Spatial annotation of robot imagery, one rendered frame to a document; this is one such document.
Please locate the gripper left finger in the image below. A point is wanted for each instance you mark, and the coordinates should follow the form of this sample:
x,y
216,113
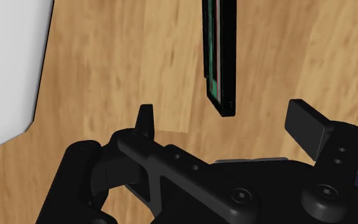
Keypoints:
x,y
154,158

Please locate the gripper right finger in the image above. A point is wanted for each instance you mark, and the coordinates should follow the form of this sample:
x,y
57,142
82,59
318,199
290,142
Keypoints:
x,y
327,139

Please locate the black tablet with green screen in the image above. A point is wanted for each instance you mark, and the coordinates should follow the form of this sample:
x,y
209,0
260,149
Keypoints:
x,y
220,56

